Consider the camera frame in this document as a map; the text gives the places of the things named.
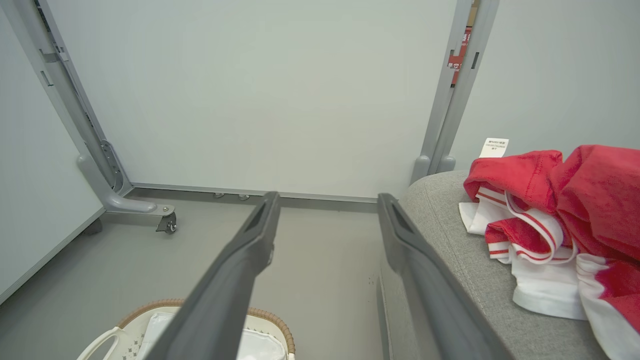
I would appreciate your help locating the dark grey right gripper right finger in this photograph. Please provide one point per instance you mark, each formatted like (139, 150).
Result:
(425, 285)

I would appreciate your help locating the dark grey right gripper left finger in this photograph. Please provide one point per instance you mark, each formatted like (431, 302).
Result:
(225, 280)

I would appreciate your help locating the red garment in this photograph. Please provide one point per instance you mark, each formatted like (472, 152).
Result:
(595, 200)

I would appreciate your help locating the grey padded chair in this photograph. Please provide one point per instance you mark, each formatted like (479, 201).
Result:
(450, 220)

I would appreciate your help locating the white cloth in basket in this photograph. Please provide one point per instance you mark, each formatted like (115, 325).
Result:
(260, 347)

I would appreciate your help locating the small metal caster wheel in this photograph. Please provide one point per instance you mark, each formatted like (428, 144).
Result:
(168, 223)

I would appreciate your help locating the white woven laundry basket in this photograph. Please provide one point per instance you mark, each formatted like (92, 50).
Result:
(127, 332)

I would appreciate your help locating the red sign behind posts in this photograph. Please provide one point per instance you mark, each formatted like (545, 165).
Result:
(459, 55)

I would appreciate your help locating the grey partition bottom rail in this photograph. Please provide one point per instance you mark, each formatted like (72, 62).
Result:
(320, 196)

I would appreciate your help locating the grey metal partition post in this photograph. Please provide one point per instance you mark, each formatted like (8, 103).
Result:
(467, 95)
(442, 100)

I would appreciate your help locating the grey partition post with foot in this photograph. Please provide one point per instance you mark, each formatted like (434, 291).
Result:
(60, 95)

